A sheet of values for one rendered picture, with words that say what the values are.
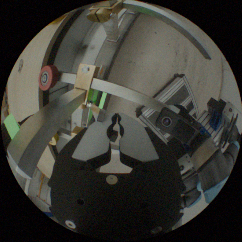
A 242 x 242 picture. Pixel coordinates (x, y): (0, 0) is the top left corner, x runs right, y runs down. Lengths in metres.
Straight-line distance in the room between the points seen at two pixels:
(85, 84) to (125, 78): 0.89
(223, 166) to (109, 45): 0.52
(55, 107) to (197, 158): 0.27
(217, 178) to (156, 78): 1.17
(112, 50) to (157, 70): 0.87
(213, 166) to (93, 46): 0.62
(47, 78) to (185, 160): 0.66
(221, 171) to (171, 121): 0.16
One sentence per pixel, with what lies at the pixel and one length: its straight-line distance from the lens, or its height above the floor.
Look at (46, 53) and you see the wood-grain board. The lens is 0.33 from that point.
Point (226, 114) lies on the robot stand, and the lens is 0.64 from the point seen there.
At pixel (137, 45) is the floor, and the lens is 1.19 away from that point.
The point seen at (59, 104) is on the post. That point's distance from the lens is 0.16.
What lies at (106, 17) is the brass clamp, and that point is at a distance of 0.20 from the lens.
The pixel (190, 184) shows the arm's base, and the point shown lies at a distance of 0.61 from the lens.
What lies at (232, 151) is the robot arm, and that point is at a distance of 0.26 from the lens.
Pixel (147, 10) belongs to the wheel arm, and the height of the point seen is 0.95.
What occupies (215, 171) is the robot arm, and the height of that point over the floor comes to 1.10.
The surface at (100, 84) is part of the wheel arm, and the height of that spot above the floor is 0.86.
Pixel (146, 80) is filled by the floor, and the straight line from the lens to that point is 1.15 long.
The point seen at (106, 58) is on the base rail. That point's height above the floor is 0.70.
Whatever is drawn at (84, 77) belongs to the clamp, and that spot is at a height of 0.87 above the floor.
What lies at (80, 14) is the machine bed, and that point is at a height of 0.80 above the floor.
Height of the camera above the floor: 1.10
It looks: 59 degrees down
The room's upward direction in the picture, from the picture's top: 178 degrees clockwise
